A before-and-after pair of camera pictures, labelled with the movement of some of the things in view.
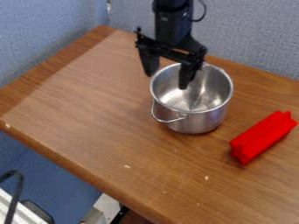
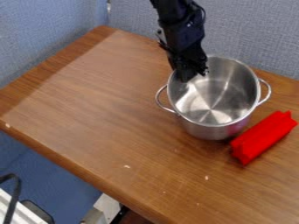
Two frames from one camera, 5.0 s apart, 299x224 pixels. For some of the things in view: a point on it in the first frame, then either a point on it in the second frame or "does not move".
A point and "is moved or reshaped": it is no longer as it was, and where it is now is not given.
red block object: x=253 y=142 does not move
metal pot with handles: x=194 y=110 is moved or reshaped
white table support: x=105 y=213 does not move
